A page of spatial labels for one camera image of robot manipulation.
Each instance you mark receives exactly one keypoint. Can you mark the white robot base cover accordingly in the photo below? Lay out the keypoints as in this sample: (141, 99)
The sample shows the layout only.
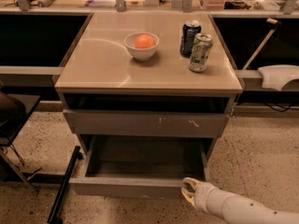
(275, 77)

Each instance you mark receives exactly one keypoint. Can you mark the dark chair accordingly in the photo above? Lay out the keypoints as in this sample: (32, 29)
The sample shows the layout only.
(15, 110)

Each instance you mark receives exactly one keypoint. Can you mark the grey drawer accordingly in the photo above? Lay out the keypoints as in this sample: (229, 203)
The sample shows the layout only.
(138, 123)
(142, 167)

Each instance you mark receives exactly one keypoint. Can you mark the grey top drawer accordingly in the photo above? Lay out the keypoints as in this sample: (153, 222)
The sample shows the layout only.
(138, 123)

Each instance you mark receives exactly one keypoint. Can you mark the dark blue soda can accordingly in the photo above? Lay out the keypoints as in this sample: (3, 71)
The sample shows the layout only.
(189, 30)

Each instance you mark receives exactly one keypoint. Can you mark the black metal floor bar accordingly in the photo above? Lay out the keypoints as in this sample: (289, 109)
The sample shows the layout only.
(55, 210)

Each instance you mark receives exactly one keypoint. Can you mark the white stick with tip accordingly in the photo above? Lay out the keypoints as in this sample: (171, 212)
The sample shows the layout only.
(275, 24)

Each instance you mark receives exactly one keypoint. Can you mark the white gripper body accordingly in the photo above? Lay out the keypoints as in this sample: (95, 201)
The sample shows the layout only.
(206, 194)

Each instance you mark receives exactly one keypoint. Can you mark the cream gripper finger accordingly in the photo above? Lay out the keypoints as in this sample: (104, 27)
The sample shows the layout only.
(191, 183)
(188, 195)

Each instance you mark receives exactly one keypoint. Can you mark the grey drawer cabinet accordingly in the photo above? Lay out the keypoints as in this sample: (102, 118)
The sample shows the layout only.
(102, 75)

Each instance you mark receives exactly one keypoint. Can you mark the white ceramic bowl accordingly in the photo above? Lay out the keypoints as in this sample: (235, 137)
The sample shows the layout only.
(140, 54)

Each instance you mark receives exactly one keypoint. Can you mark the orange fruit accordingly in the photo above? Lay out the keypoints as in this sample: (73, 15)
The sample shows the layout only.
(144, 42)

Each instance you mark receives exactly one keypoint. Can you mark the green white soda can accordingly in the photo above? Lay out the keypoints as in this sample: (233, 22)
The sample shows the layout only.
(202, 45)

